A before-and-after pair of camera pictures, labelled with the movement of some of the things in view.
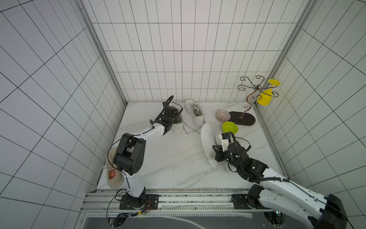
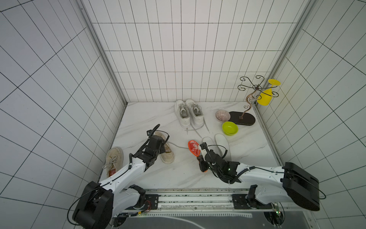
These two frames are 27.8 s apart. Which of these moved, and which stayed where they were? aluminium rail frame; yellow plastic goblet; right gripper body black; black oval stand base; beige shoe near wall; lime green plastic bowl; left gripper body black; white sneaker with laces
Moved: right gripper body black; left gripper body black
Stayed: yellow plastic goblet; beige shoe near wall; aluminium rail frame; white sneaker with laces; black oval stand base; lime green plastic bowl
